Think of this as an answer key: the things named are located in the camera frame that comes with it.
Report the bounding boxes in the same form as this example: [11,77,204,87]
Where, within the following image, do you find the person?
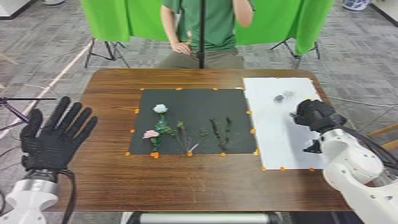
[153,0,258,70]

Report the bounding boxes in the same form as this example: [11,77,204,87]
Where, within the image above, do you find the pale grey bar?
[126,212,281,224]

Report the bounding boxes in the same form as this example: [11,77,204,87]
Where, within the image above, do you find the green sprig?
[174,120,201,153]
[206,118,229,152]
[222,116,235,142]

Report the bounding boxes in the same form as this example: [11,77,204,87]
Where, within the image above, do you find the black tripod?
[0,96,59,132]

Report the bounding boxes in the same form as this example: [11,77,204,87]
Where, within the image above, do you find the black cable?
[57,168,80,224]

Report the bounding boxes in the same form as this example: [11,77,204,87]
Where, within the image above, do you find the black pole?
[197,0,208,70]

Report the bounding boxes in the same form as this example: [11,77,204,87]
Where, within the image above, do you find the blue white vase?
[341,0,373,14]

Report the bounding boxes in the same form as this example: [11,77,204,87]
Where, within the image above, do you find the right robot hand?
[288,98,350,135]

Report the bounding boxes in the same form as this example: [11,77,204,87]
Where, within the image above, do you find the white flower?
[151,103,178,136]

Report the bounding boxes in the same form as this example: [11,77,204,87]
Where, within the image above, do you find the pink flower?
[140,129,164,153]

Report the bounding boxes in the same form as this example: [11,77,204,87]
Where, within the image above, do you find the dark mat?
[126,88,261,156]

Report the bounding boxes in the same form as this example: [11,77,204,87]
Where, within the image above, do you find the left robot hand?
[18,96,100,175]

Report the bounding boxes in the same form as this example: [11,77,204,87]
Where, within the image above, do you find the pale grey flower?
[272,89,299,103]

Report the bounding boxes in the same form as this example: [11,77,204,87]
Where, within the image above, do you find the white sheet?
[242,77,334,172]

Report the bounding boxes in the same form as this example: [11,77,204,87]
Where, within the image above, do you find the black cloth stand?
[268,37,323,70]
[84,37,132,70]

